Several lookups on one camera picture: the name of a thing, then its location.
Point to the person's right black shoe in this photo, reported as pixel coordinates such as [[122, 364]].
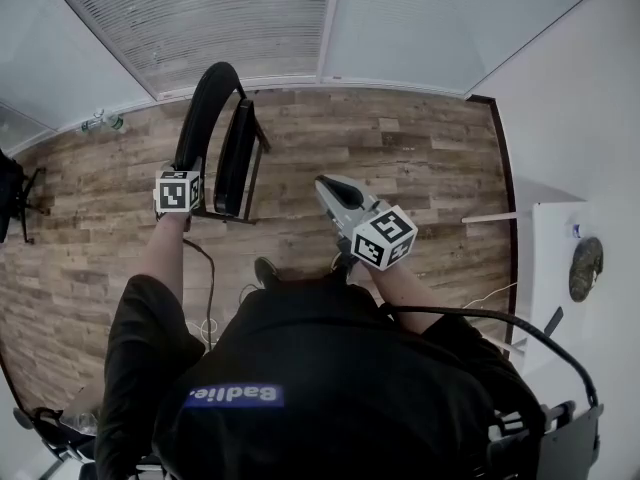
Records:
[[341, 265]]

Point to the clear plastic bottle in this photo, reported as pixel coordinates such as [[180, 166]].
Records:
[[115, 124], [92, 124]]

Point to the person's left forearm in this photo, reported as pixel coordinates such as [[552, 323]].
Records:
[[165, 253]]

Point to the person's black shirt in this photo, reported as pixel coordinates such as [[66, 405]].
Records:
[[310, 368]]

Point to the person's right forearm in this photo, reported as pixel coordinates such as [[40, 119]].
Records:
[[405, 295]]

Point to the black phone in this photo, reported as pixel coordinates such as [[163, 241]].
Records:
[[553, 320]]

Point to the black office chair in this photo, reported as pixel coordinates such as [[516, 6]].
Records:
[[15, 193]]

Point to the person's black shoe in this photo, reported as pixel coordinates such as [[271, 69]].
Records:
[[265, 270], [341, 265]]

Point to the black wheeled chair base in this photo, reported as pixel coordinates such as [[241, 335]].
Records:
[[55, 433]]

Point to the person's left black shoe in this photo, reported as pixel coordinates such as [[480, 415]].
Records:
[[265, 270]]

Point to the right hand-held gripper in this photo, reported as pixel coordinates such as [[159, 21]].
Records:
[[382, 235]]

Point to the small blue white container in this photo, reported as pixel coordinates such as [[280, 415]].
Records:
[[576, 231]]

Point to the white table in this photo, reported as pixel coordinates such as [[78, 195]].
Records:
[[555, 268]]

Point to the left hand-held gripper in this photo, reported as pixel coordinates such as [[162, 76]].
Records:
[[172, 193]]

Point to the black folding chair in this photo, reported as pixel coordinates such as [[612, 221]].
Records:
[[235, 153]]

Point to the white window blind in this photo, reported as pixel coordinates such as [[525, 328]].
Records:
[[440, 23], [210, 23]]

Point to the grey metal back frame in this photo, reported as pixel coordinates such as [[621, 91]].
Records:
[[560, 443]]

